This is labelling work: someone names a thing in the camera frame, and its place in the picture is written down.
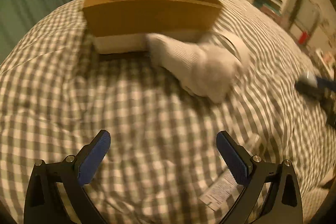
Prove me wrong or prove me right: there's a brown cardboard box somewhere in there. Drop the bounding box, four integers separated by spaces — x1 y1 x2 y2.
83 0 223 55

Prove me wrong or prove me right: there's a blue white packet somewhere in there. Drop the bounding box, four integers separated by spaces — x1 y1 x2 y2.
199 169 241 211

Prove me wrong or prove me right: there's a light blue round case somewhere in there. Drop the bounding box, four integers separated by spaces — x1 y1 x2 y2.
299 71 318 88

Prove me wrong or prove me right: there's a beige tape roll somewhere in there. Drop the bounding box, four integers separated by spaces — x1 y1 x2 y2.
211 30 251 71

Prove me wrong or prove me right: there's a grey checkered bed cover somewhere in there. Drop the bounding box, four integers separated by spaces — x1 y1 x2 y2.
1 0 335 223

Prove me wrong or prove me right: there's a white knit glove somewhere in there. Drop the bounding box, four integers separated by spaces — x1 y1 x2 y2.
146 33 246 103

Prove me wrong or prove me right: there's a red bottle on floor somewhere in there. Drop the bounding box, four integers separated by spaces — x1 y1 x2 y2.
298 31 309 46

